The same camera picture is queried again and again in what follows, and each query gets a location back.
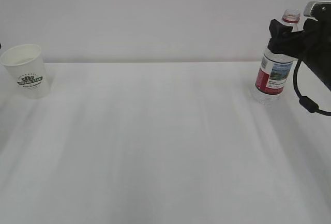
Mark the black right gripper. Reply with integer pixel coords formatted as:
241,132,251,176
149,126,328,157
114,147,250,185
267,19,330,88

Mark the clear water bottle red label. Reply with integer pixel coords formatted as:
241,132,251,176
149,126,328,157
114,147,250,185
250,9,302,106

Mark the white paper cup green logo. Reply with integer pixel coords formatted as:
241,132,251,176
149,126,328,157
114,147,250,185
1,44,50,99

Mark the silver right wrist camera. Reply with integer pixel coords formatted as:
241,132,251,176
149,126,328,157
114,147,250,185
304,1,331,21

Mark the black right camera cable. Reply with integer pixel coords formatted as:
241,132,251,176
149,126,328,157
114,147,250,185
293,58,331,116

